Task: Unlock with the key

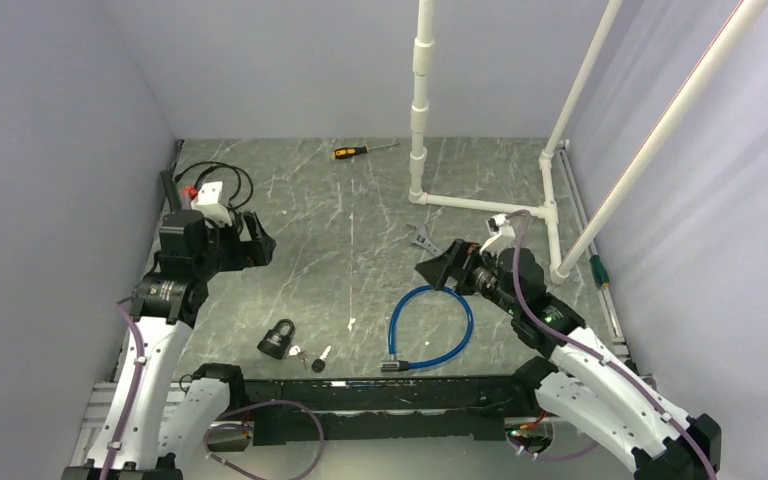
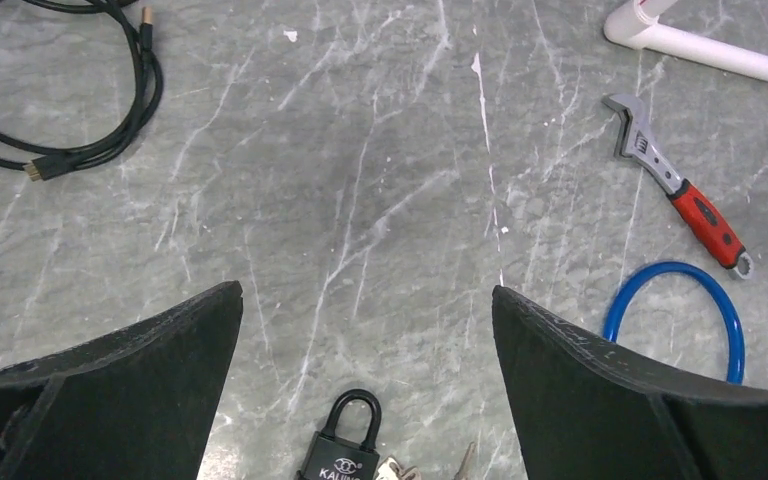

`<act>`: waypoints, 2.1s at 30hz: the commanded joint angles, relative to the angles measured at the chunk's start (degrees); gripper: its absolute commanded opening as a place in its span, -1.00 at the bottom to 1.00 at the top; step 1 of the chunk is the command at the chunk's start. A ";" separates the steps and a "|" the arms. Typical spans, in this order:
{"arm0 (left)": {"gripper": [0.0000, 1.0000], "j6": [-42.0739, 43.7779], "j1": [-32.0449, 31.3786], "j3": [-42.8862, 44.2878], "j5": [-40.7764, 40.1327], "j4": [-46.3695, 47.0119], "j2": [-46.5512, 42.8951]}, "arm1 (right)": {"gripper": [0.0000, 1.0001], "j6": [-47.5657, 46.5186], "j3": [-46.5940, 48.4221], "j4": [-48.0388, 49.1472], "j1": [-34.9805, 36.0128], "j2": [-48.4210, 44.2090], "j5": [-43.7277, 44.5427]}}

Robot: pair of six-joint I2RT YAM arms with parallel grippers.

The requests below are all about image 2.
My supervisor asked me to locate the red handled adjustable wrench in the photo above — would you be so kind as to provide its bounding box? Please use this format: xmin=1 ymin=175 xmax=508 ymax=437
xmin=602 ymin=94 xmax=754 ymax=280

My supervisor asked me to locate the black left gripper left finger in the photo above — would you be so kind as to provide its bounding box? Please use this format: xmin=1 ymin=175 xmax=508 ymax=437
xmin=0 ymin=281 xmax=243 ymax=479

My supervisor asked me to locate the white pvc pipe frame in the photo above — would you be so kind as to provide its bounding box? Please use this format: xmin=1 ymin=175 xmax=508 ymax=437
xmin=603 ymin=0 xmax=768 ymax=82

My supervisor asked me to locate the silver key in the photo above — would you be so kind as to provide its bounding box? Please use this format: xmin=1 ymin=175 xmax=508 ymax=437
xmin=375 ymin=456 xmax=422 ymax=480

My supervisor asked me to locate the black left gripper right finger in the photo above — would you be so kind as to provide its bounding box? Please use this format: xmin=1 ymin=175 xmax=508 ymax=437
xmin=492 ymin=286 xmax=768 ymax=479

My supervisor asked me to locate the black padlock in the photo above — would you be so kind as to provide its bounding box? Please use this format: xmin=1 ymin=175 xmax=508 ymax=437
xmin=296 ymin=388 xmax=382 ymax=480

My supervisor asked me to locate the black coiled cable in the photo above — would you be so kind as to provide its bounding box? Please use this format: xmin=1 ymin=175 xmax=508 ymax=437
xmin=0 ymin=0 xmax=165 ymax=183

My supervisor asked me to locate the blue cable lock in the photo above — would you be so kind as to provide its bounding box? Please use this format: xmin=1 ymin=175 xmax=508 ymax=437
xmin=602 ymin=261 xmax=746 ymax=385

